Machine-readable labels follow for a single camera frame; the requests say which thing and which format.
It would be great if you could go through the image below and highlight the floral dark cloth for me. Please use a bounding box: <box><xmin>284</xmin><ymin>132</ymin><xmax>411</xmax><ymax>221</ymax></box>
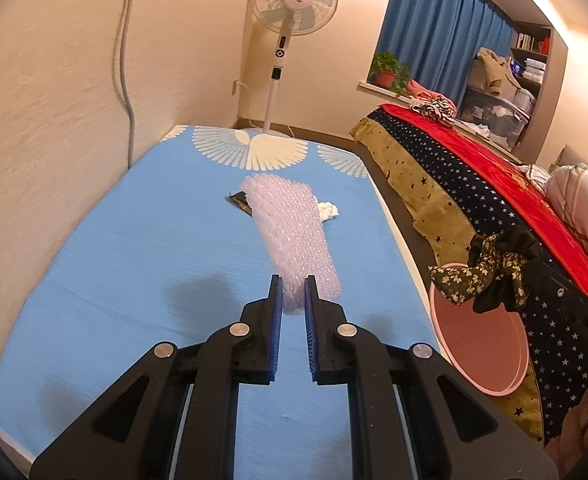
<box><xmin>427</xmin><ymin>246</ymin><xmax>528</xmax><ymax>307</ymax></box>

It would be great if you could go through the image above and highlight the person's right hand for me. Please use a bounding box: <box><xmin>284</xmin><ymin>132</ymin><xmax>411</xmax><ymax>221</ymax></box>
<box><xmin>544</xmin><ymin>388</ymin><xmax>588</xmax><ymax>479</ymax></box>

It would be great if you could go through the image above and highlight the bed with star blanket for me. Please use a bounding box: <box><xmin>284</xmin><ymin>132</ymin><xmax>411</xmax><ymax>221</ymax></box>
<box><xmin>350</xmin><ymin>104</ymin><xmax>588</xmax><ymax>445</ymax></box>

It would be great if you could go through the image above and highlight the pink plastic basin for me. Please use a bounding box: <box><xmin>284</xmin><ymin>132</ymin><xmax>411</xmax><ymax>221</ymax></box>
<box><xmin>428</xmin><ymin>285</ymin><xmax>529</xmax><ymax>396</ymax></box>

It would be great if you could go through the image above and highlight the white pillow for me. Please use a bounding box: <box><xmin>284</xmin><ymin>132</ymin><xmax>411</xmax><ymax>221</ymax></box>
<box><xmin>546</xmin><ymin>162</ymin><xmax>588</xmax><ymax>254</ymax></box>

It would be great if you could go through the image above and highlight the blue patterned mattress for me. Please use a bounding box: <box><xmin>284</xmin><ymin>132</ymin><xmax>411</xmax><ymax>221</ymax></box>
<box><xmin>0</xmin><ymin>126</ymin><xmax>435</xmax><ymax>460</ymax></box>

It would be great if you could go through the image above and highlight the clear storage box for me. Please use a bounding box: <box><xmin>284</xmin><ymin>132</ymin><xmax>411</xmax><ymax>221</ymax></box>
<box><xmin>458</xmin><ymin>87</ymin><xmax>530</xmax><ymax>151</ymax></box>

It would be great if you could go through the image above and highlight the crumpled white tissue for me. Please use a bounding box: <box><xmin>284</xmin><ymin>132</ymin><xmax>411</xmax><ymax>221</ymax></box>
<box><xmin>317</xmin><ymin>202</ymin><xmax>340</xmax><ymax>222</ymax></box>

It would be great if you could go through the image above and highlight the striped clothes pile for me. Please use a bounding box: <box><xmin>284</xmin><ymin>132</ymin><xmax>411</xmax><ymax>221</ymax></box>
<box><xmin>406</xmin><ymin>79</ymin><xmax>457</xmax><ymax>128</ymax></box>

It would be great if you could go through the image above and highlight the black red cigarette box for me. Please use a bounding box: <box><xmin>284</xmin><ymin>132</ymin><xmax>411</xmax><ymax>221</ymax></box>
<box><xmin>227</xmin><ymin>191</ymin><xmax>252</xmax><ymax>216</ymax></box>

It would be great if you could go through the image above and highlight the beige jacket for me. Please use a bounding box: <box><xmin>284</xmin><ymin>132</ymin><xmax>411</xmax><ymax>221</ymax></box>
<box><xmin>470</xmin><ymin>47</ymin><xmax>521</xmax><ymax>100</ymax></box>

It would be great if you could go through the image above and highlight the wooden bookshelf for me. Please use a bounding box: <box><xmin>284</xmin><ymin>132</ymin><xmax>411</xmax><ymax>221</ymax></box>
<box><xmin>510</xmin><ymin>22</ymin><xmax>553</xmax><ymax>98</ymax></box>

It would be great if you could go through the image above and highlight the potted green plant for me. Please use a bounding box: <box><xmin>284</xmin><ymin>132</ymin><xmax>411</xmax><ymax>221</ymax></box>
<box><xmin>368</xmin><ymin>52</ymin><xmax>410</xmax><ymax>96</ymax></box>

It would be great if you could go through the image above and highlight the blue curtain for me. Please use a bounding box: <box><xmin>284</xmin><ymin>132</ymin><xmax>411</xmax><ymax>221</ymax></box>
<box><xmin>375</xmin><ymin>0</ymin><xmax>514</xmax><ymax>105</ymax></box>

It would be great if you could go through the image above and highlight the white standing fan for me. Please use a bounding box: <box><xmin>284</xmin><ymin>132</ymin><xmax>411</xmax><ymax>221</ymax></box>
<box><xmin>251</xmin><ymin>0</ymin><xmax>338</xmax><ymax>133</ymax></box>

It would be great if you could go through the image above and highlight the grey wall cable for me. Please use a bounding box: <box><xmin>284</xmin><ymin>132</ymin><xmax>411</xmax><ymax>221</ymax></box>
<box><xmin>112</xmin><ymin>0</ymin><xmax>144</xmax><ymax>168</ymax></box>

